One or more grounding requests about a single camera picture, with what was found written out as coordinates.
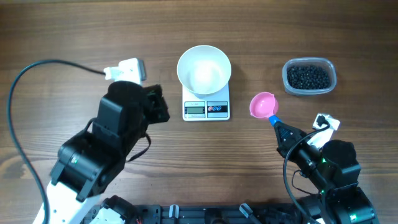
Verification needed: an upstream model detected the pink scoop blue handle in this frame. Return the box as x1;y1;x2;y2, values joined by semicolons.
249;92;281;126

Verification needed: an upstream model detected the white bowl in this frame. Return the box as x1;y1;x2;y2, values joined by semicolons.
177;45;232;95

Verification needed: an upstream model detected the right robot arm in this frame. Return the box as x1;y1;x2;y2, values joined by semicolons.
270;116;379;223

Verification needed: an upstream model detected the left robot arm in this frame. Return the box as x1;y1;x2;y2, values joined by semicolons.
34;81;170;223

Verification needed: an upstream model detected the white digital kitchen scale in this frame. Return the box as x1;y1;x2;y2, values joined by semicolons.
182;84;231;121

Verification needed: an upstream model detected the clear plastic container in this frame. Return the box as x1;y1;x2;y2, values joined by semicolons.
282;57;337;96

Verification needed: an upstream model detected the black beans pile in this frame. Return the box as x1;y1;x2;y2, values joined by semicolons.
287;65;331;90

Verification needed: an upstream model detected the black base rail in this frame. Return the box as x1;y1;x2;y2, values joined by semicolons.
129;203;305;224

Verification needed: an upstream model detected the left black camera cable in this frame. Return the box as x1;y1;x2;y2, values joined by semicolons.
6;58;106;224

